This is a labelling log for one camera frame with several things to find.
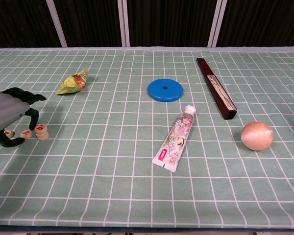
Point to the floral print cream tube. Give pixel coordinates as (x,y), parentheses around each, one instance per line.
(176,137)

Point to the white partition post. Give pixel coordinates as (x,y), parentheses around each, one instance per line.
(124,23)
(56,23)
(216,23)

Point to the crumpled yellow snack wrapper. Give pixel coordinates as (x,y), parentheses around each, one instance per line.
(71,84)

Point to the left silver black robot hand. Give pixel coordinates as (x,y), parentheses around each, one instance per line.
(7,110)

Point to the blue plastic disc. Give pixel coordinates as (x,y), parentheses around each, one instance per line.
(156,91)

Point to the green checked tablecloth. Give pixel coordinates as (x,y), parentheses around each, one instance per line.
(112,195)

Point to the dark brown partition panel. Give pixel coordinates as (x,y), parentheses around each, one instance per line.
(171,22)
(88,22)
(19,22)
(264,22)

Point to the peach silky ball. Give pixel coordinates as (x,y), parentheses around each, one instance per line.
(257,135)

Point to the dark red long box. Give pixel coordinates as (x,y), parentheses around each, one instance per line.
(209,76)

